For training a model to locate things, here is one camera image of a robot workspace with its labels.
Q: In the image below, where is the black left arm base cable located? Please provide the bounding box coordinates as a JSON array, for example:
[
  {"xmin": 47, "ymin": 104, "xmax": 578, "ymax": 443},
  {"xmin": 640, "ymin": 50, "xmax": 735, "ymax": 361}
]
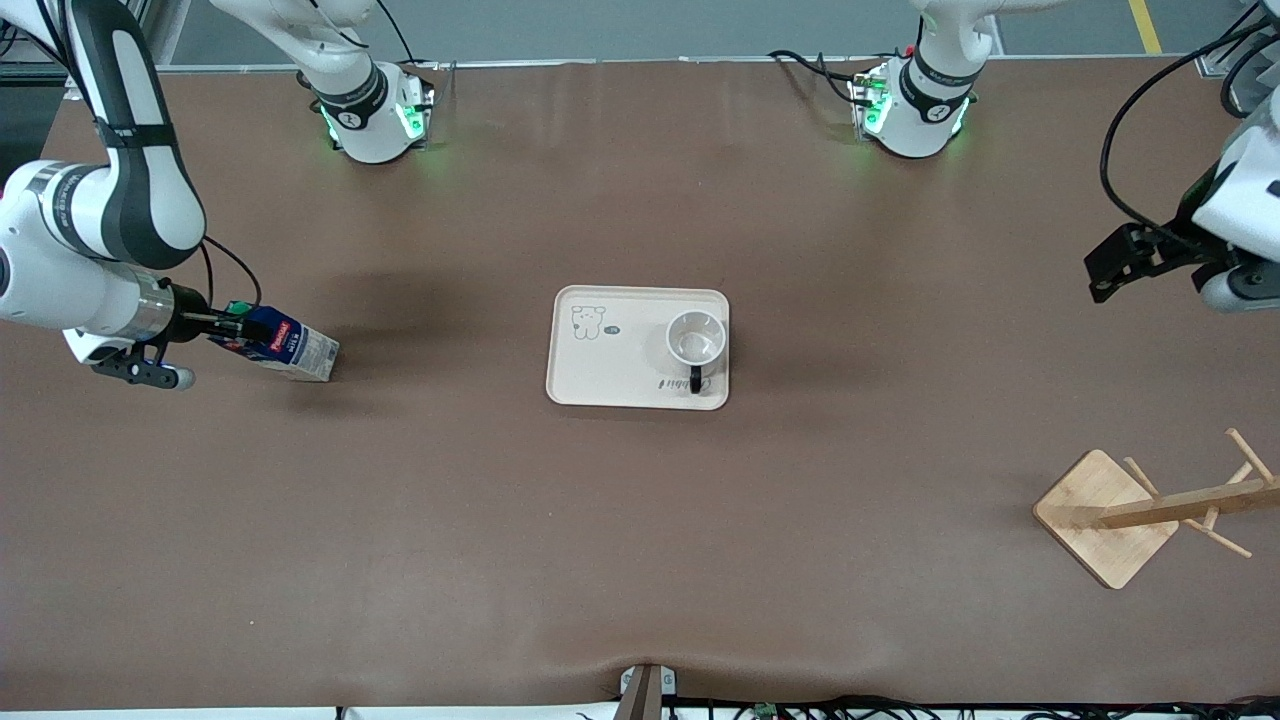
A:
[{"xmin": 768, "ymin": 48, "xmax": 873, "ymax": 107}]

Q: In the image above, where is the grey pleated foam panel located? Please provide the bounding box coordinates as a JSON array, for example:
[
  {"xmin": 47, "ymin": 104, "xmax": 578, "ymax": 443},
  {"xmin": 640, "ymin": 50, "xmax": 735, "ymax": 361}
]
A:
[{"xmin": 1222, "ymin": 30, "xmax": 1280, "ymax": 116}]

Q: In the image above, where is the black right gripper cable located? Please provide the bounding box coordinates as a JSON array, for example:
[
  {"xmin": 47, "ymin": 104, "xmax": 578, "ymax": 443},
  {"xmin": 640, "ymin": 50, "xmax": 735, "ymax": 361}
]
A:
[{"xmin": 200, "ymin": 235, "xmax": 264, "ymax": 313}]

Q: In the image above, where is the grey camera pole mount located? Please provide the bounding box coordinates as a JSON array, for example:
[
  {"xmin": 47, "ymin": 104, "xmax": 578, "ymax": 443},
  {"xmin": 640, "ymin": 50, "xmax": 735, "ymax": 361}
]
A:
[{"xmin": 612, "ymin": 662, "xmax": 679, "ymax": 720}]

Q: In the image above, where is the cream tray with rabbit print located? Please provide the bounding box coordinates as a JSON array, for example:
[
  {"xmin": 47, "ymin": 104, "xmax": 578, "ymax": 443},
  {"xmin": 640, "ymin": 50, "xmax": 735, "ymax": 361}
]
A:
[{"xmin": 545, "ymin": 285, "xmax": 731, "ymax": 411}]

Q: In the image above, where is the black right arm base cable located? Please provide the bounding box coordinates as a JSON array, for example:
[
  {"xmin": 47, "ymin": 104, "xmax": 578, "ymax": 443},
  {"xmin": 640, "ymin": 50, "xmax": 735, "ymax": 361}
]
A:
[{"xmin": 375, "ymin": 0, "xmax": 443, "ymax": 73}]

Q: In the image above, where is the blue milk carton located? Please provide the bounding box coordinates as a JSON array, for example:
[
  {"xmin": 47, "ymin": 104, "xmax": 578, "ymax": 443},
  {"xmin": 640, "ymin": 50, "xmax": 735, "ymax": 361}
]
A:
[{"xmin": 208, "ymin": 300, "xmax": 341, "ymax": 384}]

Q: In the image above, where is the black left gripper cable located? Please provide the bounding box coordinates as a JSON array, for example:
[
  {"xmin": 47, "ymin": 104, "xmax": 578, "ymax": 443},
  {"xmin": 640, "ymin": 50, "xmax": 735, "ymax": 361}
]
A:
[{"xmin": 1099, "ymin": 18, "xmax": 1280, "ymax": 247}]

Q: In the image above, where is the wooden mug rack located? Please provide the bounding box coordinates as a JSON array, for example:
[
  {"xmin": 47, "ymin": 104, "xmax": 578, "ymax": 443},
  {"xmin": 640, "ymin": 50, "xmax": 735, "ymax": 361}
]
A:
[{"xmin": 1032, "ymin": 428, "xmax": 1280, "ymax": 591}]

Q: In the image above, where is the white smiley mug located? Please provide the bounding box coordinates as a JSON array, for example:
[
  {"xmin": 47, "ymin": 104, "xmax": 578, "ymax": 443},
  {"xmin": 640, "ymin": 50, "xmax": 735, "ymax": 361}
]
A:
[{"xmin": 666, "ymin": 310, "xmax": 728, "ymax": 396}]

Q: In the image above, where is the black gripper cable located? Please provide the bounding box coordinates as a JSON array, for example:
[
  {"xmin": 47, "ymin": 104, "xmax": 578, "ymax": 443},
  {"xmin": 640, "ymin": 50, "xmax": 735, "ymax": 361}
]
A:
[
  {"xmin": 200, "ymin": 235, "xmax": 264, "ymax": 313},
  {"xmin": 1099, "ymin": 18, "xmax": 1280, "ymax": 247}
]

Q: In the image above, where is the black arm base cable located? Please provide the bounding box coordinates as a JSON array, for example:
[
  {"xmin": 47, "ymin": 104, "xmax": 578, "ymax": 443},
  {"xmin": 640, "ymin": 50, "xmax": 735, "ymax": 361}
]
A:
[
  {"xmin": 768, "ymin": 48, "xmax": 873, "ymax": 107},
  {"xmin": 375, "ymin": 0, "xmax": 443, "ymax": 73}
]

